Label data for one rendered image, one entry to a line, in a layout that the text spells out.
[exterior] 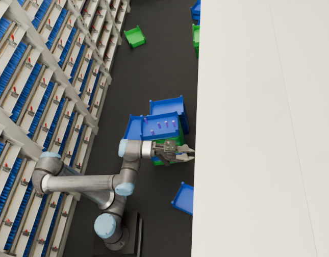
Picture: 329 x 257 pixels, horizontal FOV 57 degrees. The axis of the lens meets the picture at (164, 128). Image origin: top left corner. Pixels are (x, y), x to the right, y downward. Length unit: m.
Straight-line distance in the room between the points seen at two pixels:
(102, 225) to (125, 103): 1.51
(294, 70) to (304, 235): 0.39
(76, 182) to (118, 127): 1.47
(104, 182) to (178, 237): 1.00
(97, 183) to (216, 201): 1.11
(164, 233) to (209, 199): 1.89
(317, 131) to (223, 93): 0.22
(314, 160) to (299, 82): 0.20
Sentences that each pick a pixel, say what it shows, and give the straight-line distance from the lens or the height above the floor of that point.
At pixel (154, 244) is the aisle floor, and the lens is 2.47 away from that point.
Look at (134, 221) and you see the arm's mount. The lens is 2.42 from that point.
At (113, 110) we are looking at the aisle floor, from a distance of 3.28.
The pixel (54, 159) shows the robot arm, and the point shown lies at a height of 0.90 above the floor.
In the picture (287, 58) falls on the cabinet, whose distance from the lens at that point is 0.82.
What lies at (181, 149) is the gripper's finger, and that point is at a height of 1.00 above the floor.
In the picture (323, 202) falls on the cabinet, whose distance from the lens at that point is 0.61.
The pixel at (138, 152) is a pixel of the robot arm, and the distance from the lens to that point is 1.51.
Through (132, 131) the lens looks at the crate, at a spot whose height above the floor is 0.00.
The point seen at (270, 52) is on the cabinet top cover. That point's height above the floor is 1.75.
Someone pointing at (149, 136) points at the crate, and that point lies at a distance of 2.36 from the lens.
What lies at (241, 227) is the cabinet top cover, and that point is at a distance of 0.58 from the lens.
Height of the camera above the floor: 2.30
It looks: 52 degrees down
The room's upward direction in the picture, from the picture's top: 20 degrees counter-clockwise
